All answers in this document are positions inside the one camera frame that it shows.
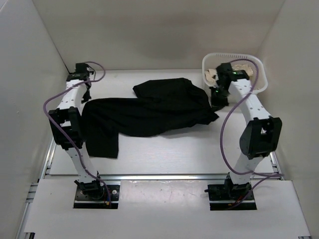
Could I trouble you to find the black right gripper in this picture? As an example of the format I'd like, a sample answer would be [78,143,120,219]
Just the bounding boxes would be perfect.
[209,86,231,114]

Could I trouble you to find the black trousers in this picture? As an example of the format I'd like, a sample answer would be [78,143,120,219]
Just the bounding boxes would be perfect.
[82,78,219,158]

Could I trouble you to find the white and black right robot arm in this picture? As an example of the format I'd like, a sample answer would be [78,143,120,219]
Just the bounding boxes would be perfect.
[215,62,282,199]

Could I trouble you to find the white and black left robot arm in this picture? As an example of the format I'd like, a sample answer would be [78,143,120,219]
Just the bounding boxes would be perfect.
[43,61,111,204]

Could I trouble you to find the beige trousers in basket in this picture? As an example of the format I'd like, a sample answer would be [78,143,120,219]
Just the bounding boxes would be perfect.
[204,64,255,87]

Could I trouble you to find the white plastic laundry basket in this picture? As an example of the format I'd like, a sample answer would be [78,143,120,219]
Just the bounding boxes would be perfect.
[202,53,268,100]

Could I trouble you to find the white front cover board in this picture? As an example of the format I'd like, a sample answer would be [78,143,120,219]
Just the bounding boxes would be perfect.
[25,179,310,239]

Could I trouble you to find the aluminium left frame rail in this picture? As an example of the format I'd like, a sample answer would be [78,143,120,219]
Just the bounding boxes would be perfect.
[14,72,76,239]

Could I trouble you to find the aluminium front frame rail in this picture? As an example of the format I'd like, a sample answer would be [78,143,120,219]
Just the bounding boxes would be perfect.
[41,173,284,181]

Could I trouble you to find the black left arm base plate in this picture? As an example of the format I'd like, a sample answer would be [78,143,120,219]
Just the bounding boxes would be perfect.
[73,180,120,209]

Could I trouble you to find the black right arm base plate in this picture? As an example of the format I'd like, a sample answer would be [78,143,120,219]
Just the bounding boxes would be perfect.
[204,184,257,211]

